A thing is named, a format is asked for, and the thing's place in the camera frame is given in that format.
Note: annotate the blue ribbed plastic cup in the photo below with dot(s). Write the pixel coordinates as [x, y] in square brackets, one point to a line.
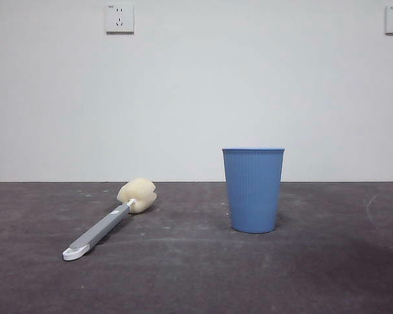
[253, 189]

